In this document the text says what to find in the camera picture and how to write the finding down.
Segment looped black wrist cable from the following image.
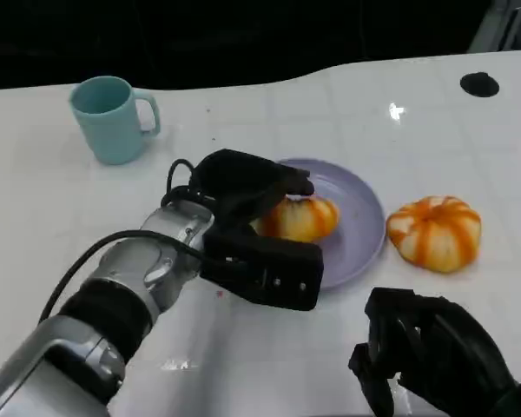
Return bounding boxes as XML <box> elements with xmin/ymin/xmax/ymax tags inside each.
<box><xmin>160</xmin><ymin>157</ymin><xmax>218</xmax><ymax>210</ymax></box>

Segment black round table grommet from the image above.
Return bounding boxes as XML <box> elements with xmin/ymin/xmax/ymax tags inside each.
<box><xmin>458</xmin><ymin>71</ymin><xmax>500</xmax><ymax>97</ymax></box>

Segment orange and white bread roll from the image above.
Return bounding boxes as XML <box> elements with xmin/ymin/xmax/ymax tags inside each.
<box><xmin>249</xmin><ymin>195</ymin><xmax>341</xmax><ymax>243</ymax></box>
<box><xmin>386</xmin><ymin>195</ymin><xmax>482</xmax><ymax>275</ymax></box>

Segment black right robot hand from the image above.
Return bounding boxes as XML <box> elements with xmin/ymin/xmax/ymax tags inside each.
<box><xmin>348</xmin><ymin>286</ymin><xmax>520</xmax><ymax>417</ymax></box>

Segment lilac plate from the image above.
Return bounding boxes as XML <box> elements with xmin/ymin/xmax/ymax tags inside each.
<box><xmin>276</xmin><ymin>157</ymin><xmax>386</xmax><ymax>291</ymax></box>

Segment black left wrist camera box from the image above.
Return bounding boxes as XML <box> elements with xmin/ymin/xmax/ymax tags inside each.
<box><xmin>198</xmin><ymin>224</ymin><xmax>325</xmax><ymax>313</ymax></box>

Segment long black arm cable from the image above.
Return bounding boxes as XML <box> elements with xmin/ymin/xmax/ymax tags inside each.
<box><xmin>37</xmin><ymin>229</ymin><xmax>209</xmax><ymax>323</ymax></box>

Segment grey metal furniture frame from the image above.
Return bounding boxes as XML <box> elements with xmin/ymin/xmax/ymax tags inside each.
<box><xmin>466</xmin><ymin>0</ymin><xmax>521</xmax><ymax>54</ymax></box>

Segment pale green mug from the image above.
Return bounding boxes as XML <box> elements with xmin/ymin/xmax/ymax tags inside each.
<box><xmin>69</xmin><ymin>75</ymin><xmax>162</xmax><ymax>166</ymax></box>

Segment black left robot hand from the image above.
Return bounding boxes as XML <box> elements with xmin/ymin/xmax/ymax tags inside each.
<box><xmin>188</xmin><ymin>149</ymin><xmax>316</xmax><ymax>235</ymax></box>

